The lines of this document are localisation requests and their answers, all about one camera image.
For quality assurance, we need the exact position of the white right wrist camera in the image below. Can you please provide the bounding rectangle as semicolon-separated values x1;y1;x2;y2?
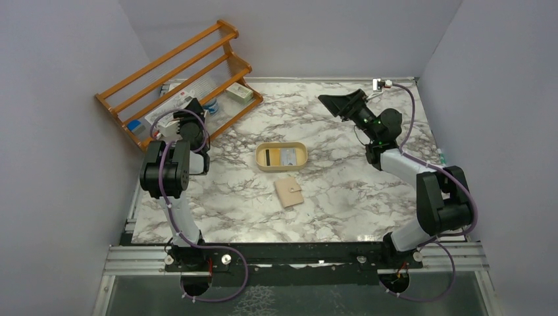
372;78;393;93

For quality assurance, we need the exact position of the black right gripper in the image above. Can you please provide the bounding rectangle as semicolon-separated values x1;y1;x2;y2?
319;89;380;143

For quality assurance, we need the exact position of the green white small tube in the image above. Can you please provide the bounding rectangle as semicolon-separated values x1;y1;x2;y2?
437;148;447;167

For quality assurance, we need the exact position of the white printed packet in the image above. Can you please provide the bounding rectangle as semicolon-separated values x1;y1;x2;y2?
144;89;194;124

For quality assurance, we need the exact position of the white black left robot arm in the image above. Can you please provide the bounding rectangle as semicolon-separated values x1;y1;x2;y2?
139;98;210;271

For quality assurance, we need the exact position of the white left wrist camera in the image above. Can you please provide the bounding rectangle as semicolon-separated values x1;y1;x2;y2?
156;120;181;142

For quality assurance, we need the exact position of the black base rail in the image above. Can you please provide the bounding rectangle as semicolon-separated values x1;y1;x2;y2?
164;242;422;288

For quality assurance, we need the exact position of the tan leather card holder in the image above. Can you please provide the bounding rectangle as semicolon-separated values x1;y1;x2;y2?
274;176;304;208

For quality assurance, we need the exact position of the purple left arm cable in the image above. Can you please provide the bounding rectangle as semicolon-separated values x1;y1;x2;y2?
149;108;250;304

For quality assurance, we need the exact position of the blue white round jar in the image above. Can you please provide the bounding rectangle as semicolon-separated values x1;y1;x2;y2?
203;98;219;115

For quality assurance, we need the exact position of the orange wooden rack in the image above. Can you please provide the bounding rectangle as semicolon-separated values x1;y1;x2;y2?
95;20;263;151

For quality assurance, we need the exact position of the blue grey eraser block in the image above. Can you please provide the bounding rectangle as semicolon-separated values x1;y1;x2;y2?
126;120;145;136

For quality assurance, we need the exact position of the gold card with black stripe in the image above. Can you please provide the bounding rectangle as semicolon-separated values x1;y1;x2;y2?
265;148;282;167

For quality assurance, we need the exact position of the grey blue credit card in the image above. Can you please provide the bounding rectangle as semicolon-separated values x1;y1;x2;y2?
281;147;298;166

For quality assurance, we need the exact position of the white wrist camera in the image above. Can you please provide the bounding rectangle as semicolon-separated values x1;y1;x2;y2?
156;120;181;142
372;78;393;93

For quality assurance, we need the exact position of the beige oval tray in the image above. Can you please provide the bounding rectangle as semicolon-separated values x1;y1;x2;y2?
255;142;308;172

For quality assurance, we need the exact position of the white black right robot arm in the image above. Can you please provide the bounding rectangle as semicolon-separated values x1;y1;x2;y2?
318;90;476;268

